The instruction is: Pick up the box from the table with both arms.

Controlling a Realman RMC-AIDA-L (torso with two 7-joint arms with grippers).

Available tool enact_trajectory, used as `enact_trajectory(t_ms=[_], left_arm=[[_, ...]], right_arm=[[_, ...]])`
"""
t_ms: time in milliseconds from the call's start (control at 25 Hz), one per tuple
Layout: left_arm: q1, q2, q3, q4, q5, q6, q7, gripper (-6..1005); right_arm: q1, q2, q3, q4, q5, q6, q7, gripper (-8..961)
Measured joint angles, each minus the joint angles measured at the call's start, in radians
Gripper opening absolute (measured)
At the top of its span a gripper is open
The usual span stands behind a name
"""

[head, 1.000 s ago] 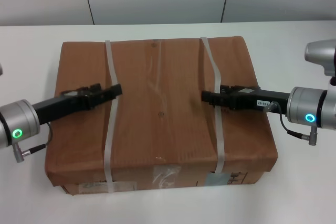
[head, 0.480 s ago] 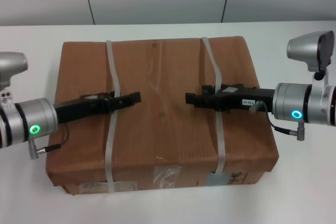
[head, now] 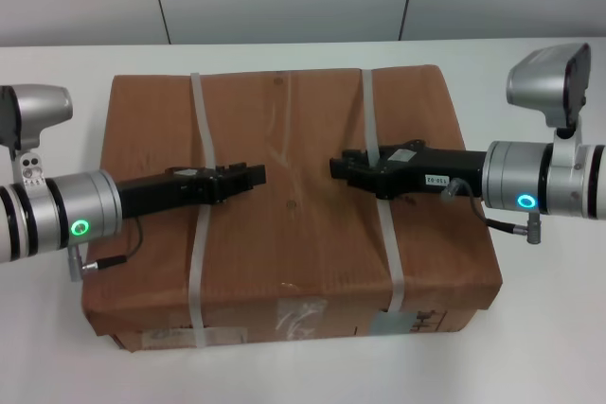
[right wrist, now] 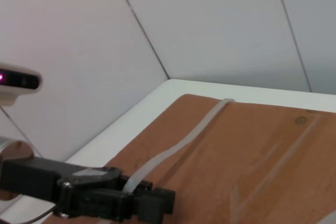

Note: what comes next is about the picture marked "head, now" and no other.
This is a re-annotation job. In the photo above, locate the gripper cable with connector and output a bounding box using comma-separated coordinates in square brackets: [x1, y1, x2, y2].
[440, 177, 544, 246]
[69, 217, 145, 283]

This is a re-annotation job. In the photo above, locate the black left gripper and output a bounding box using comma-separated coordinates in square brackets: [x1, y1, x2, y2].
[116, 162, 268, 221]

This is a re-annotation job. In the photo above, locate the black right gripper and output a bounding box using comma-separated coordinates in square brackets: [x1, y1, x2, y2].
[329, 140, 489, 202]

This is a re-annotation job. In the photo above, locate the right gripper cable with connector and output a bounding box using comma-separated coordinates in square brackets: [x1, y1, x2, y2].
[440, 177, 544, 246]

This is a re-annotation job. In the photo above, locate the brown cardboard box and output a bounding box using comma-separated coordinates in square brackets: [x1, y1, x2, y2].
[80, 62, 504, 353]

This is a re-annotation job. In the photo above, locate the left gripper cable with connector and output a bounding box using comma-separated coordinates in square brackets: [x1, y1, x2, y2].
[69, 217, 145, 283]

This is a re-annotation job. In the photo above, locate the white plastic packing strap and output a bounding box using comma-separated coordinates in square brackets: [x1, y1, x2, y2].
[188, 71, 218, 351]
[361, 68, 408, 316]

